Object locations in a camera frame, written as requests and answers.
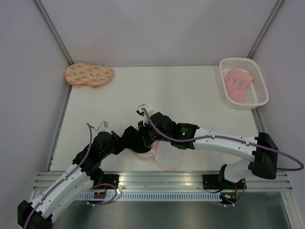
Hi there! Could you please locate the carrot print fabric pouch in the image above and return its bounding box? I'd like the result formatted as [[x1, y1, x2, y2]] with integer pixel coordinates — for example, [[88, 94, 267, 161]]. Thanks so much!
[[64, 62, 114, 88]]

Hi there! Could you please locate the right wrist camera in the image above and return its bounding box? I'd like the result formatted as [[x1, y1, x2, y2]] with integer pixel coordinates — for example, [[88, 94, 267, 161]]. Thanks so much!
[[136, 104, 154, 125]]

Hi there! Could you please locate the left aluminium frame post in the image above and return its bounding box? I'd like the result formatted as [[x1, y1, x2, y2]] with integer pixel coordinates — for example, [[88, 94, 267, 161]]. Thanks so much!
[[32, 0, 74, 65]]

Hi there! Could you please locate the right aluminium frame post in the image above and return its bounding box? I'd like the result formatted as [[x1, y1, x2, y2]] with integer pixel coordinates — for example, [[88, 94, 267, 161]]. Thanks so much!
[[247, 0, 286, 59]]

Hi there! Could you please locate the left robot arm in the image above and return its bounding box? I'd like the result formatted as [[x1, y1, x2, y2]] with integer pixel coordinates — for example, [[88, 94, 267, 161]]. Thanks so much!
[[17, 126, 150, 229]]

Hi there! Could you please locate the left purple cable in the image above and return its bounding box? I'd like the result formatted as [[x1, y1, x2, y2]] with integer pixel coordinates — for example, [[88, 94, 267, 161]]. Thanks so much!
[[22, 123, 95, 229]]

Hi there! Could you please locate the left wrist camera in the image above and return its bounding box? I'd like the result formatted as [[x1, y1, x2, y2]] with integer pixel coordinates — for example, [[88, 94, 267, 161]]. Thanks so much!
[[93, 121, 111, 133]]

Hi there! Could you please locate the pink garment in basket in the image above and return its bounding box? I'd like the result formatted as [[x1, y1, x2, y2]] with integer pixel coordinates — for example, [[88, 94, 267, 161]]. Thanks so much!
[[225, 69, 254, 104]]

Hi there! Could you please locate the black bra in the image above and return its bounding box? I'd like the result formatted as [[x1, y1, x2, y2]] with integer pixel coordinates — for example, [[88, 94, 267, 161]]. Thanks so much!
[[131, 145, 152, 154]]

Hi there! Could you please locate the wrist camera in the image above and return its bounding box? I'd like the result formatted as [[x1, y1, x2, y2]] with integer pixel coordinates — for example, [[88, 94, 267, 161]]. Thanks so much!
[[136, 104, 154, 125], [93, 121, 111, 133]]

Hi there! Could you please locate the aluminium frame post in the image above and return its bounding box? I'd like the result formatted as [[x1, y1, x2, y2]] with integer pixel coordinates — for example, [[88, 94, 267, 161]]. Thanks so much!
[[247, 0, 286, 59], [32, 0, 74, 65]]

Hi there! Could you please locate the white mesh laundry bag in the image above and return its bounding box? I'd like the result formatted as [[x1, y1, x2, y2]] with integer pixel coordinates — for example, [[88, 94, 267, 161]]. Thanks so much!
[[129, 141, 183, 172]]

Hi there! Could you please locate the aluminium mounting rail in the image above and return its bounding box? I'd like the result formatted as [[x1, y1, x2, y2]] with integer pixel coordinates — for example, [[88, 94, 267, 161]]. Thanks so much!
[[32, 170, 293, 191]]

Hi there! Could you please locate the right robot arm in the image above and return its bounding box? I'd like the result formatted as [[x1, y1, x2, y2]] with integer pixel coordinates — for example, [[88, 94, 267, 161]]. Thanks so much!
[[137, 110, 278, 188]]

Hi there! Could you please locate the white slotted cable duct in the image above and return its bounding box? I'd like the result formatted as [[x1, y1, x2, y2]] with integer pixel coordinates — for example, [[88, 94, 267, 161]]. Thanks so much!
[[76, 192, 221, 202]]

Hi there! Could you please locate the white plastic basket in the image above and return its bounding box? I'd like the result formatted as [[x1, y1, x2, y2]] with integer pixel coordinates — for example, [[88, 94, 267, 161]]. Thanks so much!
[[219, 57, 269, 109]]

